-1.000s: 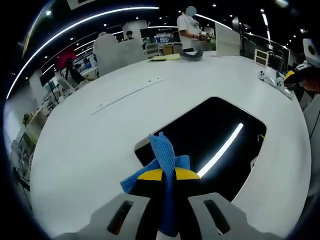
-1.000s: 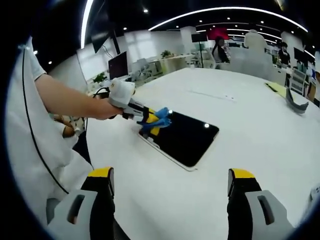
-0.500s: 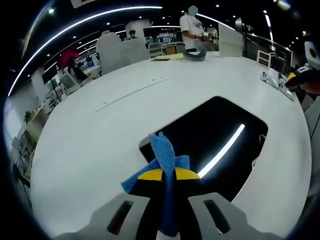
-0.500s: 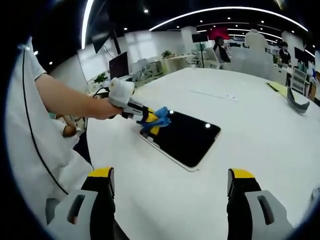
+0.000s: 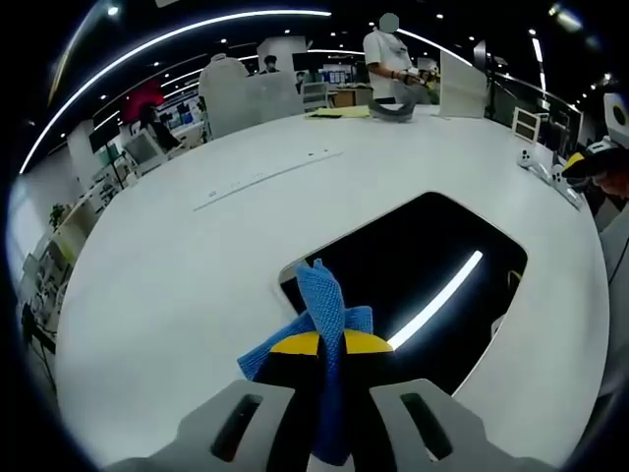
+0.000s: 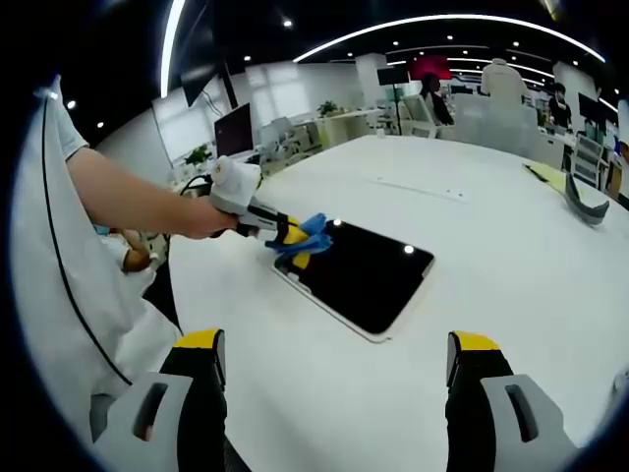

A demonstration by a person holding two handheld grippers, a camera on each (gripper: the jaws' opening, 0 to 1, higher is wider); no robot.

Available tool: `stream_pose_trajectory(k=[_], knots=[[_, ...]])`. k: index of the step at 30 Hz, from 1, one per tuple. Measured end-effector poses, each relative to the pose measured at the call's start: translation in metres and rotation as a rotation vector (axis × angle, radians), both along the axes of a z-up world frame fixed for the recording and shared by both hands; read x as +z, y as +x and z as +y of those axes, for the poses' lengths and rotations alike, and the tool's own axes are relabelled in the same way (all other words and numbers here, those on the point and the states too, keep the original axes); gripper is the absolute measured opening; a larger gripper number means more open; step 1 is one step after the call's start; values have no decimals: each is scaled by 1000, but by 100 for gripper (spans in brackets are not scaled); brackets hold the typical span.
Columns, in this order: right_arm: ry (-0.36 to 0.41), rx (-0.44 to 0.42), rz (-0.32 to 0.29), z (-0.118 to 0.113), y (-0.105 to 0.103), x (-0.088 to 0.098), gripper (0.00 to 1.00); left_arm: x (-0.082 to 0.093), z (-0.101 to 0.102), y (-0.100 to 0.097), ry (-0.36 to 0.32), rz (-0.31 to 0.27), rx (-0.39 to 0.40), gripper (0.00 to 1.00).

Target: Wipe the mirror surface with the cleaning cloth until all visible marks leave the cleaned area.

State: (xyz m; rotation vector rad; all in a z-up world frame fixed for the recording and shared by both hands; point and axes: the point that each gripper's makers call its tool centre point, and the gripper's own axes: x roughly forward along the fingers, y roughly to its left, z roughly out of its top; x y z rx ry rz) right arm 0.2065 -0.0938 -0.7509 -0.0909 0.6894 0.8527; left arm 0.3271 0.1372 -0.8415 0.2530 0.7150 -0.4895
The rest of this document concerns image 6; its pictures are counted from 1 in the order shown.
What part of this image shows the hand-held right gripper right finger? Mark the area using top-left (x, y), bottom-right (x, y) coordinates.
top-left (444, 330), bottom-right (581, 472)

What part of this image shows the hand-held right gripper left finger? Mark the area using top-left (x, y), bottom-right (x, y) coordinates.
top-left (92, 327), bottom-right (230, 472)

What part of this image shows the blue cleaning cloth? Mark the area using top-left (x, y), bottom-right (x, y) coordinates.
top-left (264, 211), bottom-right (334, 266)

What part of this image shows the black tablet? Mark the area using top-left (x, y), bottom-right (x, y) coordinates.
top-left (271, 218), bottom-right (436, 344)

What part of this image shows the person's left hand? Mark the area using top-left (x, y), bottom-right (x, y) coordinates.
top-left (184, 201), bottom-right (242, 242)

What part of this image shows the computer monitor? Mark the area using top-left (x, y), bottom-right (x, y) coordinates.
top-left (213, 101), bottom-right (256, 161)

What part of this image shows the hanging black television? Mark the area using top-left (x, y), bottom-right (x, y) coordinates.
top-left (179, 58), bottom-right (232, 107)

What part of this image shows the straight ceiling light strip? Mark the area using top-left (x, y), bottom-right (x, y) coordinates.
top-left (160, 0), bottom-right (188, 99)

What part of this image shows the person's white shirt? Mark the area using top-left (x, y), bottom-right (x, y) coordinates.
top-left (9, 76), bottom-right (184, 443)

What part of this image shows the black monitor on stand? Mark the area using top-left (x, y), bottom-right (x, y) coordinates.
top-left (376, 67), bottom-right (410, 86)

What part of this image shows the red display screen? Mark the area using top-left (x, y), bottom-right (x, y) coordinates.
top-left (407, 55), bottom-right (451, 80)

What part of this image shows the grey curved plastic part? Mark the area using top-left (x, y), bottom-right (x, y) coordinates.
top-left (563, 171), bottom-right (611, 227)

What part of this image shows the frosted desk partition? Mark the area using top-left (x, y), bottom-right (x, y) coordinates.
top-left (451, 92), bottom-right (540, 153)

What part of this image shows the curved ceiling light strip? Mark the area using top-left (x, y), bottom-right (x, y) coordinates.
top-left (293, 14), bottom-right (606, 64)

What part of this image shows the yellow paper pad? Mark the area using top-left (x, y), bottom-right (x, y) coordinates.
top-left (522, 161), bottom-right (569, 194)

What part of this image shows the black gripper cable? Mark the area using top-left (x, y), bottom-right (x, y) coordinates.
top-left (179, 174), bottom-right (215, 198)

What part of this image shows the thin black cable on shirt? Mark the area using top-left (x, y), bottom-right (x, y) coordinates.
top-left (41, 92), bottom-right (134, 387)

